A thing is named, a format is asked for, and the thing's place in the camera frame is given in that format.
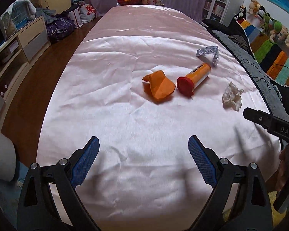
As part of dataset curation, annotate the clear bag with tissue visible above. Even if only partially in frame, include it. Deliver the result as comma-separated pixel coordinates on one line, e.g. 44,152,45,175
222,82,244,112

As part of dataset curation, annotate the orange tube with red cap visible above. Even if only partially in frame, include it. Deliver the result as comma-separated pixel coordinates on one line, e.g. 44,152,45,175
176,63,211,97

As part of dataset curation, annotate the orange paper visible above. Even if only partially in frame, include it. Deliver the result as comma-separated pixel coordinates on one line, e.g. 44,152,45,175
142,70,176,103

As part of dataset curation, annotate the person's right hand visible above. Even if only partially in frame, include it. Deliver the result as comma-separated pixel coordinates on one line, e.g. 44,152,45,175
276,145,289,192

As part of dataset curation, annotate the yellow fluffy rug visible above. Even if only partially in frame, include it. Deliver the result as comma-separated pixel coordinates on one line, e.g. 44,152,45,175
223,191,286,228

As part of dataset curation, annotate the black sofa with grey throw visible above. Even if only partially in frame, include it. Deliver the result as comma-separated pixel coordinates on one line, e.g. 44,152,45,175
202,19,289,121

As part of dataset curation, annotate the white round stool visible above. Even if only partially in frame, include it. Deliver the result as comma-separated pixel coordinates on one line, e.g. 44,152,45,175
0,133,16,182

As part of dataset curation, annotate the colourful striped crochet blanket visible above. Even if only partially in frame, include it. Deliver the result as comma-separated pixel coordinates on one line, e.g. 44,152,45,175
238,20,289,87

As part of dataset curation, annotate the row of plush toys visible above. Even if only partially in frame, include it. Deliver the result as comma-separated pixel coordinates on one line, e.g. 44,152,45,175
234,0,289,52

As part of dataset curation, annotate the white bookshelf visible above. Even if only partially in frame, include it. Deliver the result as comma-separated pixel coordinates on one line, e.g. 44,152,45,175
202,0,244,26

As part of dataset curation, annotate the pink satin table cloth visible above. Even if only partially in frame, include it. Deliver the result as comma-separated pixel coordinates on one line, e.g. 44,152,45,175
37,5,281,230

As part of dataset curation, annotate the beige tv cabinet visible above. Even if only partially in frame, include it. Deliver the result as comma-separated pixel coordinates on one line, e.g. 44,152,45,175
0,16,50,130

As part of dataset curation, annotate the purple bag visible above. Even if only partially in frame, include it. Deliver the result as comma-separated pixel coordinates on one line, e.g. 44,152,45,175
46,18,75,44

